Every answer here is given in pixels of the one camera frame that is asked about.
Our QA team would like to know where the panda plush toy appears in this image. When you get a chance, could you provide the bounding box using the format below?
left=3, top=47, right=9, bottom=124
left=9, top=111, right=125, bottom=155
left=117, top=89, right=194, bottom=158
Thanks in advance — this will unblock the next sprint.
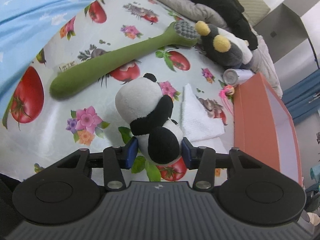
left=115, top=73, right=184, bottom=166

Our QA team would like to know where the grey plush toy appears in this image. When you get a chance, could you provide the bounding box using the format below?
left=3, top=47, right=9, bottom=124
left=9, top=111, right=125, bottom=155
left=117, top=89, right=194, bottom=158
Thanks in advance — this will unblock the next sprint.
left=194, top=20, right=253, bottom=68

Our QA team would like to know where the white folded towel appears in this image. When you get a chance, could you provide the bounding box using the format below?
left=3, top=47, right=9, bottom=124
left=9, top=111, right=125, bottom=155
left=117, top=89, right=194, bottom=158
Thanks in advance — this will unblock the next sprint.
left=180, top=83, right=225, bottom=142

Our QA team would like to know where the light grey duvet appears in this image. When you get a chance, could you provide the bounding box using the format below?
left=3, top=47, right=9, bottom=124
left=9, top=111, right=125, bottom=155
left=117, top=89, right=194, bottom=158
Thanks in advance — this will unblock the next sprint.
left=126, top=0, right=284, bottom=100

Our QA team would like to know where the orange cardboard box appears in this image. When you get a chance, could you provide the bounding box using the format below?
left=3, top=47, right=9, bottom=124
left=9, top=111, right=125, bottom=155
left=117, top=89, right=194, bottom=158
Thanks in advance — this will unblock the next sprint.
left=233, top=72, right=304, bottom=188

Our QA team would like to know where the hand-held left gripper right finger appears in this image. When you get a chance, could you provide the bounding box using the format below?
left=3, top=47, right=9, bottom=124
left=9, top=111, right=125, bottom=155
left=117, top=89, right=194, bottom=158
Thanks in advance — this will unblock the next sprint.
left=182, top=138, right=263, bottom=191

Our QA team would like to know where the cream quilted headboard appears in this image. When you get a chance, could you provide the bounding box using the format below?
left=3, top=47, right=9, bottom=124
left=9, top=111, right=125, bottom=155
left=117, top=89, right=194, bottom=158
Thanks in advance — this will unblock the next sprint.
left=212, top=0, right=271, bottom=28

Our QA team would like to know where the blue curtain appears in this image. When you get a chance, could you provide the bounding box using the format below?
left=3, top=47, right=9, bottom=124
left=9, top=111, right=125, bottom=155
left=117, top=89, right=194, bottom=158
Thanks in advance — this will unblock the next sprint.
left=282, top=70, right=320, bottom=125

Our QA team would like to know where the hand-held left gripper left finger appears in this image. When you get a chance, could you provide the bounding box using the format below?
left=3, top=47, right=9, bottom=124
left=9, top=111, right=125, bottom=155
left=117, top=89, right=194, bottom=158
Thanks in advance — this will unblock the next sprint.
left=56, top=138, right=139, bottom=191

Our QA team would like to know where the fruit print mat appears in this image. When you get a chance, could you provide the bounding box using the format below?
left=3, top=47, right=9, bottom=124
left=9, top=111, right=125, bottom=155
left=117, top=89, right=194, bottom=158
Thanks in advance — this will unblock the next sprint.
left=0, top=0, right=240, bottom=183

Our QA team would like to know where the pink tasselled ball toy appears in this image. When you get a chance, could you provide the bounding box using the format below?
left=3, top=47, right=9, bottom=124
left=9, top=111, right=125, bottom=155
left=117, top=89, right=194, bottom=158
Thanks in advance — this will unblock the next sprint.
left=219, top=85, right=237, bottom=117

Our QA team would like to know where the grey wardrobe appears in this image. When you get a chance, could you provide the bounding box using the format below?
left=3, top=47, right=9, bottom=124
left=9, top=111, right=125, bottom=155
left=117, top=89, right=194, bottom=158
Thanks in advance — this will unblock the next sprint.
left=254, top=0, right=320, bottom=68

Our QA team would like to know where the white can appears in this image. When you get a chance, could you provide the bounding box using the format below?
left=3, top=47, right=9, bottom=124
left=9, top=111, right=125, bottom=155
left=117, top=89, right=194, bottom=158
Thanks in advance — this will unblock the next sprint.
left=222, top=68, right=255, bottom=85

